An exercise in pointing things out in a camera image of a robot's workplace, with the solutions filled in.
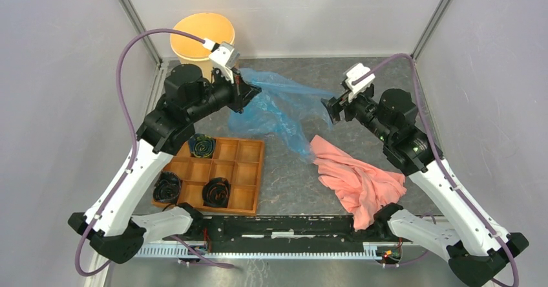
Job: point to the black coiled roll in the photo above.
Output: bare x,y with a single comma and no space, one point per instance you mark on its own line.
216,193
167,188

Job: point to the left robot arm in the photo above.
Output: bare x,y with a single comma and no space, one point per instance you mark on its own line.
110,226

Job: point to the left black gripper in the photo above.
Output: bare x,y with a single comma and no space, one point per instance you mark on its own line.
243,92

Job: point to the yellow plastic trash bin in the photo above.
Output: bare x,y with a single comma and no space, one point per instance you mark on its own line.
209,25

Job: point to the black coiled roll bottom centre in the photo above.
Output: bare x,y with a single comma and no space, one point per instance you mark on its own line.
216,193

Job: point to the aluminium frame rail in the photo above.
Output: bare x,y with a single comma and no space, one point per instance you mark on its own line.
400,224

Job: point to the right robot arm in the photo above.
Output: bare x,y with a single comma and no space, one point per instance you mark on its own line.
476,247

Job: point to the black coiled roll bottom left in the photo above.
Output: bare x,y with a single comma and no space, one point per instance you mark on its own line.
167,188

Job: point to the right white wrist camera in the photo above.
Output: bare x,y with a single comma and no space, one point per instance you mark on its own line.
358,79

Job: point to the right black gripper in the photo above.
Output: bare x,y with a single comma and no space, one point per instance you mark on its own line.
335,105

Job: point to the dark coiled roll with yellow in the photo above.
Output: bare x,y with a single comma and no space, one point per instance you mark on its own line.
202,146

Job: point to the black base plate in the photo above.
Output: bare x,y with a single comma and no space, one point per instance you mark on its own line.
284,234

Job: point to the blue plastic trash bag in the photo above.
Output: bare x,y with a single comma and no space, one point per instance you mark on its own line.
279,109

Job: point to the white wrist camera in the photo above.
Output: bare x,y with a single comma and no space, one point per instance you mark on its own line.
223,58
358,79

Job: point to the pink cloth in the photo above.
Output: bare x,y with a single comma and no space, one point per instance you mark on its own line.
362,189

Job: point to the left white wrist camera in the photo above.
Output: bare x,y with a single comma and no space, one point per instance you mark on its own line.
223,58

